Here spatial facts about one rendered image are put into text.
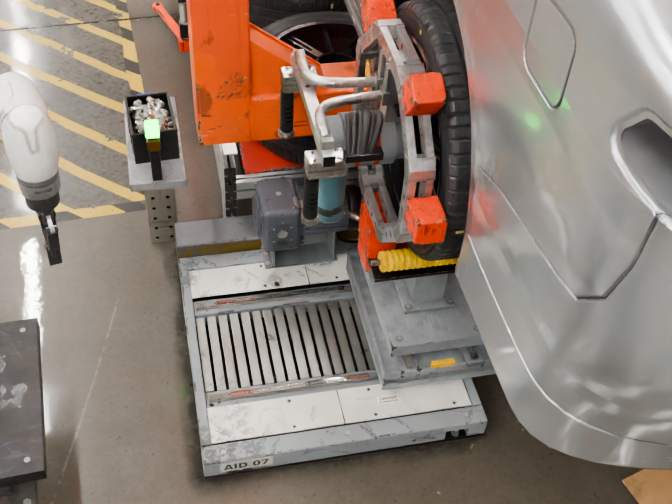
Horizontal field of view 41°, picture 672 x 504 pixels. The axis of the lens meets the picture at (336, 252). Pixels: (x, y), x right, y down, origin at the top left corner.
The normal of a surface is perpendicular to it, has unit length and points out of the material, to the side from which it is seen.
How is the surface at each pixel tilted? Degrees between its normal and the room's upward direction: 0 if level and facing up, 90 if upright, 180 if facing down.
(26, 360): 0
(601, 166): 91
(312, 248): 0
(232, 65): 90
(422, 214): 0
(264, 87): 90
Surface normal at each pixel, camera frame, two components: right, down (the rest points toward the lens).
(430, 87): 0.16, -0.16
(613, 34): -0.93, -0.07
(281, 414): 0.05, -0.69
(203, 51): 0.21, 0.71
